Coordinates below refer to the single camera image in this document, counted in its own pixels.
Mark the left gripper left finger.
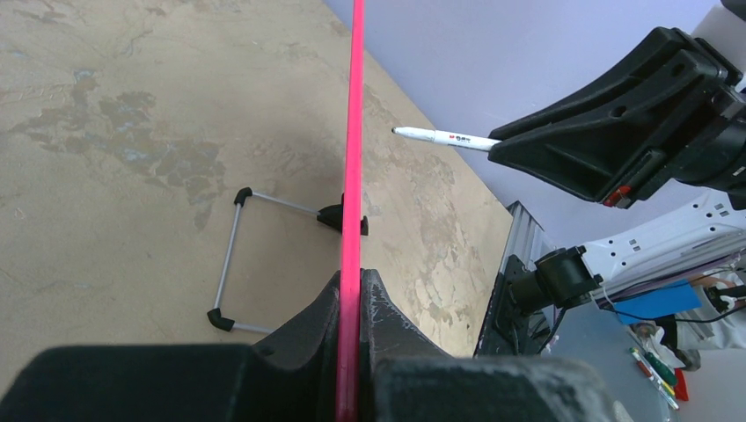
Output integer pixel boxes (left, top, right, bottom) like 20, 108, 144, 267
1, 276, 340, 421

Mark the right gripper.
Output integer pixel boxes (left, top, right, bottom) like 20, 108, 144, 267
488, 27, 745, 209

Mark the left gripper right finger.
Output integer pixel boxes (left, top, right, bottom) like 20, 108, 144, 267
358, 269, 616, 421

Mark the white marker pen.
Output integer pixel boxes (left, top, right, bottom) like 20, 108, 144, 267
391, 127, 501, 152

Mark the red-framed whiteboard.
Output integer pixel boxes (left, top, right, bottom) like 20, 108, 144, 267
365, 1, 745, 421

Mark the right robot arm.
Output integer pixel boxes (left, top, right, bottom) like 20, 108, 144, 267
488, 27, 745, 313

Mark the blue box off table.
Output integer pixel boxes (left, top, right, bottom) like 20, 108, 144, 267
613, 280, 702, 324

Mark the green screwdriver off table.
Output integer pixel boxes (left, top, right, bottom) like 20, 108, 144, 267
643, 352, 678, 387

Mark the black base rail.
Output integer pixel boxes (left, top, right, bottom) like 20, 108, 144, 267
474, 201, 553, 357

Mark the whiteboard wire stand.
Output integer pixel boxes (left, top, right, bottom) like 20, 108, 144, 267
207, 187, 343, 335

